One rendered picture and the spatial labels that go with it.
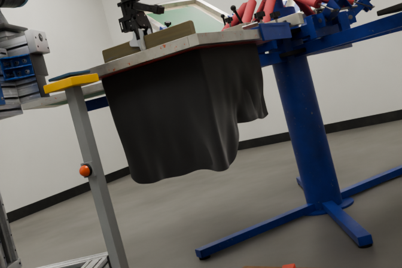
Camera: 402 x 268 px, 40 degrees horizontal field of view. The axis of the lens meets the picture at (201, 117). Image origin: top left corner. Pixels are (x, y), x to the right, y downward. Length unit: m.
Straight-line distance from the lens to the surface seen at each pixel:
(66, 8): 7.60
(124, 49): 2.10
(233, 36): 2.01
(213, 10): 4.26
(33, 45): 2.31
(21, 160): 6.51
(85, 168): 1.85
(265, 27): 2.25
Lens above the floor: 0.79
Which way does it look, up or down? 2 degrees down
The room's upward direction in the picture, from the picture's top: 14 degrees counter-clockwise
